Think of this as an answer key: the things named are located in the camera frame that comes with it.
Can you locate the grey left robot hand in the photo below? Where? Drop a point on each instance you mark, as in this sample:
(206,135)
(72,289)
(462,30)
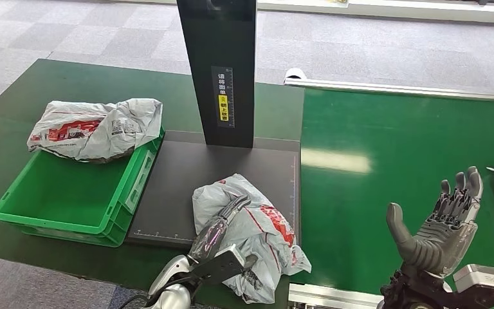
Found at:
(213,234)

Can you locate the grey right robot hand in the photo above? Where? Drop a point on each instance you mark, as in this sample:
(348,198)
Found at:
(443,239)

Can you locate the grey parcel bag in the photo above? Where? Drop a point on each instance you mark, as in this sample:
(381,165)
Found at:
(102,123)
(259,239)

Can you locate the green conveyor belt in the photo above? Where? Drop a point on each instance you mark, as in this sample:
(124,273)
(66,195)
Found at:
(358,128)

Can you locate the yellow black column label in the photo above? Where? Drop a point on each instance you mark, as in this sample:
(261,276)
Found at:
(223,102)

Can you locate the green plastic crate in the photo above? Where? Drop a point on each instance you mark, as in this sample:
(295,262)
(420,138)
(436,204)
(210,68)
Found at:
(68,192)

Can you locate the grey parcel bag, crumpled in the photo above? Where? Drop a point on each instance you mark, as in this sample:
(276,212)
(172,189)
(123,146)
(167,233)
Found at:
(102,123)

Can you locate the black scanner column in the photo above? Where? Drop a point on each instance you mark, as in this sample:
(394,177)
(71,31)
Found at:
(221,42)

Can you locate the white low ledge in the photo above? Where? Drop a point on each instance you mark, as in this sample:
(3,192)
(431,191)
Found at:
(400,8)

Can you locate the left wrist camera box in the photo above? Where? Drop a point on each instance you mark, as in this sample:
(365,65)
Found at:
(225,266)

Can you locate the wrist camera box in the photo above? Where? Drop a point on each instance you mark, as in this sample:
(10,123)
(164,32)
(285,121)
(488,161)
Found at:
(225,266)
(483,283)

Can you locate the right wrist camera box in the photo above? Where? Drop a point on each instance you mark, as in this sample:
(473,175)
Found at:
(483,283)

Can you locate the silver conveyor frame profile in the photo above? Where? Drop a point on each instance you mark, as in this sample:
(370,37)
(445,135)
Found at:
(328,296)

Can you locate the silver conveyor side rail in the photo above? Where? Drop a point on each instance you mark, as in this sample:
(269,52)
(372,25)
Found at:
(400,88)

